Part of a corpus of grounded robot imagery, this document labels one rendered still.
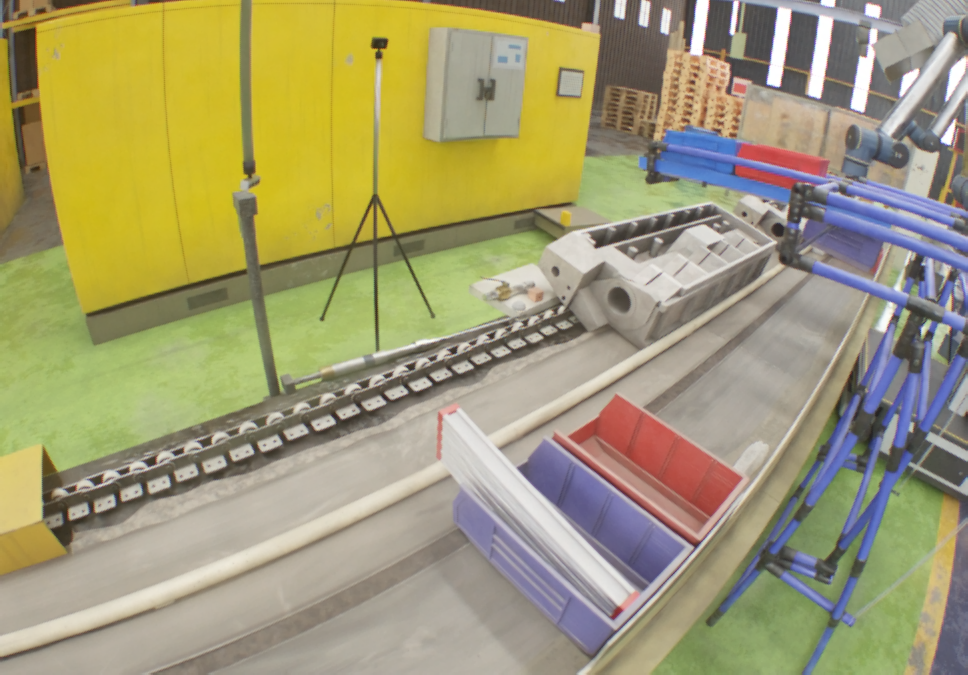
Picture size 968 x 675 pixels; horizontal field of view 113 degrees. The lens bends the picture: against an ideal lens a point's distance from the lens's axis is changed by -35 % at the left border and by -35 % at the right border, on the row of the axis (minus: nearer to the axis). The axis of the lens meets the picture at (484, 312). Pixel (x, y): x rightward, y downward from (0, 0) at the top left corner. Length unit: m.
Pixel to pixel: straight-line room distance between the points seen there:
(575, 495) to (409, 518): 0.29
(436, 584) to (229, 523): 0.39
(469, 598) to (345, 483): 0.33
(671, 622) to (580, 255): 0.99
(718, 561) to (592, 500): 0.46
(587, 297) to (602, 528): 0.79
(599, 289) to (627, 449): 0.59
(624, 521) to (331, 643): 0.49
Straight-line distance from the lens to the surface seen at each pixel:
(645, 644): 1.03
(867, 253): 2.10
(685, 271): 1.56
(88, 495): 1.08
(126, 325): 3.19
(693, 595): 1.12
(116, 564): 0.98
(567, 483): 0.85
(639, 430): 0.99
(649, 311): 1.37
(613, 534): 0.85
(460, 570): 0.84
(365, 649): 0.78
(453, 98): 3.29
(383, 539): 0.88
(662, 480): 1.01
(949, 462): 2.96
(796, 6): 13.97
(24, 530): 1.01
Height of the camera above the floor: 1.48
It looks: 29 degrees down
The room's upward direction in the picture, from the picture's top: 5 degrees clockwise
